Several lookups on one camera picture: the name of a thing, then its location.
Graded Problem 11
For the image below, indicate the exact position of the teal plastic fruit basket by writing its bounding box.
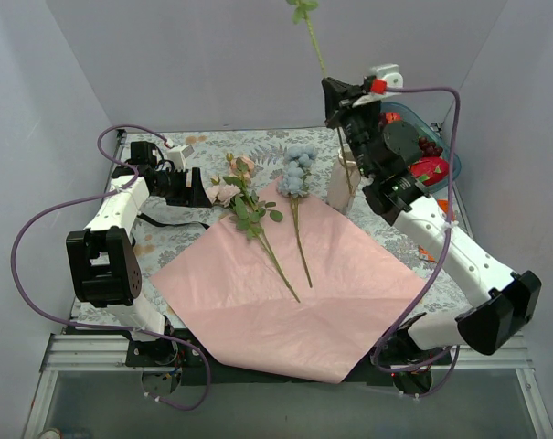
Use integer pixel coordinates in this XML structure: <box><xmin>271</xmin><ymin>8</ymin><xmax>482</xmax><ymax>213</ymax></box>
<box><xmin>381</xmin><ymin>102</ymin><xmax>462</xmax><ymax>193</ymax></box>

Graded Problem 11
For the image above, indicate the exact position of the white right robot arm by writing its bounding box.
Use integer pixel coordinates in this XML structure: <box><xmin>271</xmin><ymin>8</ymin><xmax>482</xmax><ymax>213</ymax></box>
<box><xmin>321</xmin><ymin>76</ymin><xmax>541</xmax><ymax>366</ymax></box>

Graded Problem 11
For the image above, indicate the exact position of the floral tablecloth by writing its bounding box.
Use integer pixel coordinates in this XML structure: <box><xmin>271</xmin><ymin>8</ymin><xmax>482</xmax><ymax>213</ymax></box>
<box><xmin>72</xmin><ymin>126</ymin><xmax>473</xmax><ymax>328</ymax></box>

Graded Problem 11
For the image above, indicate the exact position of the red dragon fruit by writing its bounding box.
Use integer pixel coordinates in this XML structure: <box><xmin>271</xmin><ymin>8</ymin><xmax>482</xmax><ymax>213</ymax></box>
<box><xmin>409</xmin><ymin>156</ymin><xmax>450</xmax><ymax>187</ymax></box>

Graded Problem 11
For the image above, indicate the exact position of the purple pink wrapping paper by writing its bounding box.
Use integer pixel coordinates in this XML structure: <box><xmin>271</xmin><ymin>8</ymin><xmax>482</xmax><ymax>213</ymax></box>
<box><xmin>151</xmin><ymin>185</ymin><xmax>424</xmax><ymax>383</ymax></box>

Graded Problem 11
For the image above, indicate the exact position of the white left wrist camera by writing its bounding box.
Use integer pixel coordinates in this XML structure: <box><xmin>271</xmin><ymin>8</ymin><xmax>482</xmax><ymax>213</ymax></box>
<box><xmin>165</xmin><ymin>140</ymin><xmax>194</xmax><ymax>170</ymax></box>

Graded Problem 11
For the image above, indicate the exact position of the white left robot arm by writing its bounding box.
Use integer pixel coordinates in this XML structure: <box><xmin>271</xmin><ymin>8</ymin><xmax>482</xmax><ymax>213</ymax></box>
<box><xmin>66</xmin><ymin>141</ymin><xmax>211</xmax><ymax>366</ymax></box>

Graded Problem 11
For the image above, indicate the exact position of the dark red grape bunch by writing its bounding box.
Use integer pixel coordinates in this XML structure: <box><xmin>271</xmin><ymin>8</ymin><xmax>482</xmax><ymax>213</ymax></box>
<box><xmin>418</xmin><ymin>137</ymin><xmax>443</xmax><ymax>157</ymax></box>

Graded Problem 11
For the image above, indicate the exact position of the white ribbed ceramic vase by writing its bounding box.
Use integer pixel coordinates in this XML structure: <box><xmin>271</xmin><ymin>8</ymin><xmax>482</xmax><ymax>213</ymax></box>
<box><xmin>326</xmin><ymin>144</ymin><xmax>361</xmax><ymax>214</ymax></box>

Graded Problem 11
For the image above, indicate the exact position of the blue hydrangea stem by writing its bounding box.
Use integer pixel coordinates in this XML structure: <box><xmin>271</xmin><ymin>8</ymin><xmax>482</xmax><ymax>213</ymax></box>
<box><xmin>277</xmin><ymin>145</ymin><xmax>317</xmax><ymax>288</ymax></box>

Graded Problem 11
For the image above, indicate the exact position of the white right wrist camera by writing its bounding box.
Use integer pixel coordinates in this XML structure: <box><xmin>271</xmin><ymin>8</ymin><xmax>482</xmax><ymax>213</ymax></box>
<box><xmin>352</xmin><ymin>64</ymin><xmax>404</xmax><ymax>108</ymax></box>

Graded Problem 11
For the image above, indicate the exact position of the orange razor package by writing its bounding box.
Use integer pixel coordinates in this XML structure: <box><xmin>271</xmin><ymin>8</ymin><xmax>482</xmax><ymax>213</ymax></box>
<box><xmin>417</xmin><ymin>198</ymin><xmax>455</xmax><ymax>262</ymax></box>

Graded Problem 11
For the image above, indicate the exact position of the red apple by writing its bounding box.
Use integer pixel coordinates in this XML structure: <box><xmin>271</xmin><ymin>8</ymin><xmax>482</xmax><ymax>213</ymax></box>
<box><xmin>378</xmin><ymin>112</ymin><xmax>402</xmax><ymax>127</ymax></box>

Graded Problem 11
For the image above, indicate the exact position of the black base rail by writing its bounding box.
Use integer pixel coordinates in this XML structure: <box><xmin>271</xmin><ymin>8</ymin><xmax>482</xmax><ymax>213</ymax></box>
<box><xmin>125</xmin><ymin>325</ymin><xmax>455</xmax><ymax>385</ymax></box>

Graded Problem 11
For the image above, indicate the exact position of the pink rose stem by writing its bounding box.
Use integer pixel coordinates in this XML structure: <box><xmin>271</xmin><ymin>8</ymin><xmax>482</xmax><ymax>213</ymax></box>
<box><xmin>286</xmin><ymin>0</ymin><xmax>353</xmax><ymax>195</ymax></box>
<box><xmin>206</xmin><ymin>153</ymin><xmax>301</xmax><ymax>303</ymax></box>

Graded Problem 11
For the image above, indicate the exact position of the black gold-lettered ribbon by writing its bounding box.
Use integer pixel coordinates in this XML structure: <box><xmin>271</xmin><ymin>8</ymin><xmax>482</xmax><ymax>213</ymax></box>
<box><xmin>136</xmin><ymin>210</ymin><xmax>211</xmax><ymax>230</ymax></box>

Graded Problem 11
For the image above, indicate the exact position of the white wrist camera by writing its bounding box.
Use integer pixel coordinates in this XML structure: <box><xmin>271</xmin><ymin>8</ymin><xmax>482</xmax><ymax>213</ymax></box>
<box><xmin>352</xmin><ymin>64</ymin><xmax>404</xmax><ymax>108</ymax></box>
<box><xmin>165</xmin><ymin>140</ymin><xmax>194</xmax><ymax>170</ymax></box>

